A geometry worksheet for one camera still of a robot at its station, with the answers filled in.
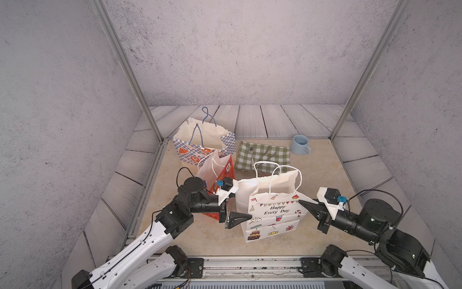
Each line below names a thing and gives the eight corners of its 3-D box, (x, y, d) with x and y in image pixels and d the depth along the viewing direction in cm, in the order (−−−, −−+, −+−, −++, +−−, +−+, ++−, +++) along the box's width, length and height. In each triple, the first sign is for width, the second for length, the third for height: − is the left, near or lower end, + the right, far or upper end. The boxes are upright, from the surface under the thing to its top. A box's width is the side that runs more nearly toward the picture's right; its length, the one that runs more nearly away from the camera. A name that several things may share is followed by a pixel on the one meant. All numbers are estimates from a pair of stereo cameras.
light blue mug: (292, 155, 112) (294, 149, 108) (288, 141, 120) (290, 134, 116) (309, 155, 112) (312, 148, 107) (304, 141, 120) (306, 134, 116)
